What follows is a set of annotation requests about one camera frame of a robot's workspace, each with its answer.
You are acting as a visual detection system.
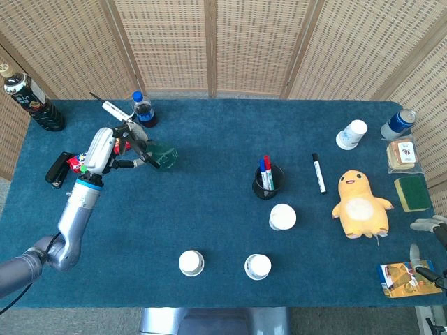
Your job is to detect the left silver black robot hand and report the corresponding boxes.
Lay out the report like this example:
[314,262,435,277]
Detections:
[82,121,161,175]

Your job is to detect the white paper cup blue flower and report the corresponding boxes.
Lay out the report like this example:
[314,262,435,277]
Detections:
[268,203,298,232]
[244,253,272,281]

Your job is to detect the yellow plush toy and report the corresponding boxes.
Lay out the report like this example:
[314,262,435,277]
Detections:
[331,170,395,239]

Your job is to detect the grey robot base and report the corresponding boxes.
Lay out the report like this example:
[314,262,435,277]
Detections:
[139,306,291,335]

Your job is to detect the black stapler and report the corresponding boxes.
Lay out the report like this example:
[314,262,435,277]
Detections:
[45,151,75,190]

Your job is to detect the black mesh pen holder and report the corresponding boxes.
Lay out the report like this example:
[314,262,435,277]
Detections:
[251,163,286,200]

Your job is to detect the blue soda can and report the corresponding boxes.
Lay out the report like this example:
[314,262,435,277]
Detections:
[380,108,418,140]

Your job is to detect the cola bottle blue cap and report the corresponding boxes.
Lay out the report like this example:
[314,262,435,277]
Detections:
[131,91,159,129]

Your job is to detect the blue carpet table mat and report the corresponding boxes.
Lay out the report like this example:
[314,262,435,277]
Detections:
[0,98,447,310]

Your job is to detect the stacked white paper cups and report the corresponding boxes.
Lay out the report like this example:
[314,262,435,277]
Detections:
[335,119,369,151]

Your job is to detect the blue cap marker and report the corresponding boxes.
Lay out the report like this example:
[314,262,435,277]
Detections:
[258,158,272,191]

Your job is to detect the dark tea bottle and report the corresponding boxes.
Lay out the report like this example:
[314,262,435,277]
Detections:
[0,62,66,133]

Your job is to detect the packaged sandwich biscuits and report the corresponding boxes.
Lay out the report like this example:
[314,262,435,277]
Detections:
[386,137,420,174]

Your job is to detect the white utility knife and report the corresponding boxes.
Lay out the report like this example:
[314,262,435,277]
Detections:
[89,91,137,126]

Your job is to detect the red cap marker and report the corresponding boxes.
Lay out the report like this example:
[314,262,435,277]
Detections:
[263,155,275,191]

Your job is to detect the green spray bottle black nozzle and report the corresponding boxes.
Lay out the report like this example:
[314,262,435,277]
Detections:
[113,124,178,172]

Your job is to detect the green yellow sponge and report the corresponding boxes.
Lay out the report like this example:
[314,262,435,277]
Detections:
[394,175,432,214]

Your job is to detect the red biscuit packet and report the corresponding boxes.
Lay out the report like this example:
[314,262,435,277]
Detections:
[67,137,132,174]

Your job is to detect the woven wooden folding screen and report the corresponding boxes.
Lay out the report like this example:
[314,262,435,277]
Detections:
[0,0,447,189]

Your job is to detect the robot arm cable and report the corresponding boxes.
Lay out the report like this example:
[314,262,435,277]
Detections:
[0,232,61,315]

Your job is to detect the white paper cup green leaves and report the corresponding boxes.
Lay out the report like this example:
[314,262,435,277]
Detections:
[178,250,205,278]

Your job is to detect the small yellow printed box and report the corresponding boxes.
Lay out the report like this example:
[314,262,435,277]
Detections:
[376,260,443,299]

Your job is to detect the black cap white marker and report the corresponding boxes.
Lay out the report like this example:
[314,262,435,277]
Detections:
[312,152,327,195]

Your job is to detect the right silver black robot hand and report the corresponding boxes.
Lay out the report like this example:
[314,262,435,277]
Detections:
[408,215,447,290]

